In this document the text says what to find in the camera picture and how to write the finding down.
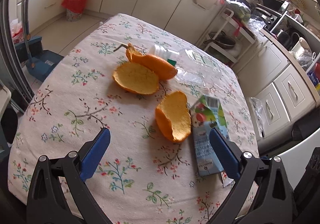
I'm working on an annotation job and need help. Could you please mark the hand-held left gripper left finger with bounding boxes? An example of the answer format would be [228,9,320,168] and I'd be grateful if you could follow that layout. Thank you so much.
[26,128,112,224]

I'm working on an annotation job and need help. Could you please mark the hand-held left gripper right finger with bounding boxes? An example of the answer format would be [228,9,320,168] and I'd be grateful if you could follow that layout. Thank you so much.
[207,128,294,224]

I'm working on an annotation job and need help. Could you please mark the red white packet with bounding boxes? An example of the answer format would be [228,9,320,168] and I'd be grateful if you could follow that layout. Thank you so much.
[220,171,235,188]

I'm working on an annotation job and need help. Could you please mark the blue drink carton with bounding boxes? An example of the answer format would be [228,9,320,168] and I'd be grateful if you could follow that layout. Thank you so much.
[189,94,230,177]

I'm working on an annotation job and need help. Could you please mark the curled orange peel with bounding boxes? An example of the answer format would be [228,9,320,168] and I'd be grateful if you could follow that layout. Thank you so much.
[155,91,192,143]

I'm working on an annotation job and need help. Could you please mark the clear plastic bottle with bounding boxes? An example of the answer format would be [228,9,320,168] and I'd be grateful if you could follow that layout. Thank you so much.
[149,44,223,87]

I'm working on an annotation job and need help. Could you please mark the round orange peel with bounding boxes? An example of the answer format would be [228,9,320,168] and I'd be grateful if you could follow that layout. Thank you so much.
[112,62,160,95]

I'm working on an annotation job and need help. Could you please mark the orange peel with stem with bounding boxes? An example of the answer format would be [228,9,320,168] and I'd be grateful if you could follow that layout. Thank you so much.
[114,43,178,81]

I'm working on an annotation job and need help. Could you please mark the grey refrigerator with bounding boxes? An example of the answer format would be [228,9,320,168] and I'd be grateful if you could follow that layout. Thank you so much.
[257,136,320,189]

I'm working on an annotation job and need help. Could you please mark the black hanging cloth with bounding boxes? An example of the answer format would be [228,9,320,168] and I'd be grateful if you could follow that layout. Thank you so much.
[291,108,320,141]

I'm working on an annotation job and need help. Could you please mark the clear crumpled plastic bag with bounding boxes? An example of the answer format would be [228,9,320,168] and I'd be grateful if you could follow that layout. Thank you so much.
[250,97,265,137]

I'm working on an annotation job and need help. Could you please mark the floral tablecloth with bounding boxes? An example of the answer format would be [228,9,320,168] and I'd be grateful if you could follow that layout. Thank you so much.
[7,13,259,224]

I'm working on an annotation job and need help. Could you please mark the blue dustpan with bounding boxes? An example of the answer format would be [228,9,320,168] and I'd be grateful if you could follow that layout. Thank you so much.
[14,35,64,82]

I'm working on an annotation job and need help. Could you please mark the white plastic sack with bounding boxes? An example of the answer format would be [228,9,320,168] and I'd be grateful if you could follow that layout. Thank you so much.
[229,42,244,56]

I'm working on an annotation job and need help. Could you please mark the black frying pan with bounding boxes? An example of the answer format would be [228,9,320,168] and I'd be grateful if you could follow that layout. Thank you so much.
[203,31,237,48]

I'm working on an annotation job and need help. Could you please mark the white trolley rack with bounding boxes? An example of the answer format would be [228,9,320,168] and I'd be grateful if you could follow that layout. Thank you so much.
[195,8,257,65]

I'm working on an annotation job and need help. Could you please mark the white kettle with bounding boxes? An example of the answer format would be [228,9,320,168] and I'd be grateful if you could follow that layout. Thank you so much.
[290,37,313,58]

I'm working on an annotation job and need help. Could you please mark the black toaster oven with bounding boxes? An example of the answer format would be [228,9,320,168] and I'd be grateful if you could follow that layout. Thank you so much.
[254,5,280,30]

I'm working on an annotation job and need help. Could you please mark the bagged green vegetables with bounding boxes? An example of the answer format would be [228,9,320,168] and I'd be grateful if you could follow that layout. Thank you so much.
[226,0,252,21]

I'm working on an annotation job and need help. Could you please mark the red white bag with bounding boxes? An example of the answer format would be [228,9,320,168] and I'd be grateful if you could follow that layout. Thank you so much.
[10,19,24,38]

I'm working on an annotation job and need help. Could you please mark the floral bin with red bag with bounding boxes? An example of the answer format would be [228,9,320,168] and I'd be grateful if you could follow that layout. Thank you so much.
[62,0,88,22]

